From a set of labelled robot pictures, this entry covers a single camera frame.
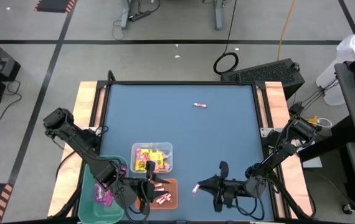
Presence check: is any black hanging cable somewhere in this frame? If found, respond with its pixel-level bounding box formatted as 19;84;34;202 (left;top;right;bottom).
212;0;239;75

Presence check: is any white paper sheet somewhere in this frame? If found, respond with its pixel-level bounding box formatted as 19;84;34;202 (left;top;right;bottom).
301;155;323;169

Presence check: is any yellow hanging cable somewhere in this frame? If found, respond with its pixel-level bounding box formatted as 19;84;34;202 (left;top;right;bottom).
277;0;297;62

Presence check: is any orange plastic bin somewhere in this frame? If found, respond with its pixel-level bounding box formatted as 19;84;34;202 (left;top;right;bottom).
135;178;179;210

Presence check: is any white cable loop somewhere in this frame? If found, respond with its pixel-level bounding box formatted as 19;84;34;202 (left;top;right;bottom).
316;117;333;129

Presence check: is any clear plastic bin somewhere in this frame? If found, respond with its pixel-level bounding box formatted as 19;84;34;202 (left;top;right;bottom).
130;142;174;174

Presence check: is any grey desk leg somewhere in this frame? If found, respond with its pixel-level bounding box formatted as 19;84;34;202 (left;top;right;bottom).
120;0;133;30
213;0;227;31

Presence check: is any black computer tower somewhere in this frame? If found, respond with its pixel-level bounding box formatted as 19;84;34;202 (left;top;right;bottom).
220;58;306;100

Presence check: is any green plastic bin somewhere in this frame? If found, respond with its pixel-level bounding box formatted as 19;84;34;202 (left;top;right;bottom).
77;154;130;224

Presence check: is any black power strip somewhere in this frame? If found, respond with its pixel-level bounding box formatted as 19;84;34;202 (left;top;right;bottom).
128;9;152;22

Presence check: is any white plastic cover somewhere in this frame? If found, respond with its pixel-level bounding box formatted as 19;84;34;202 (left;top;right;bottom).
315;30;355;106

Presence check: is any black table frame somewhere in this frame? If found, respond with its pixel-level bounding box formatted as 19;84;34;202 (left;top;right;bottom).
90;70;314;224

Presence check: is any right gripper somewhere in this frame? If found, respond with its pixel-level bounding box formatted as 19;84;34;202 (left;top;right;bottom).
197;161;267;213

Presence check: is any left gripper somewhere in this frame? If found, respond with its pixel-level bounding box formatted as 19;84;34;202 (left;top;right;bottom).
113;160;173;216

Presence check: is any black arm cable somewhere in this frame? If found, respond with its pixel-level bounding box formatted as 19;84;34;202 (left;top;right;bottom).
235;183;267;221

